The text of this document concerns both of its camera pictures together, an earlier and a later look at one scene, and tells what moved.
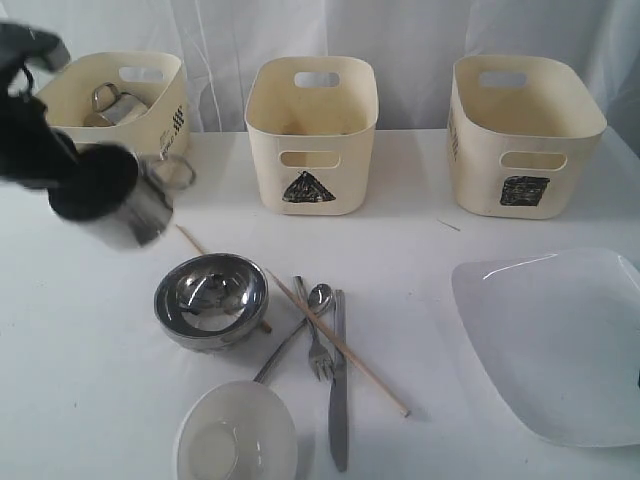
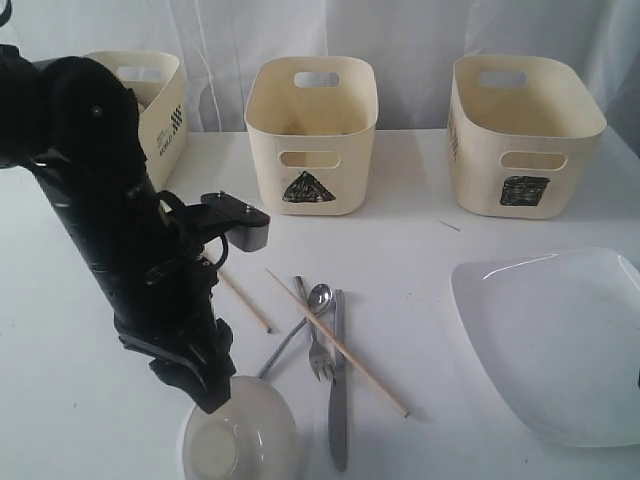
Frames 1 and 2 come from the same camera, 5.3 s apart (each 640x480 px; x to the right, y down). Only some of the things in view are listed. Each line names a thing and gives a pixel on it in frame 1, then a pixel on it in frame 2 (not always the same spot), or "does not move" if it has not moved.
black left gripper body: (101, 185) → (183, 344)
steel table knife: (338, 397) does not move
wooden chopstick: (342, 347) does not move
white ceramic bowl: (237, 430) does not move
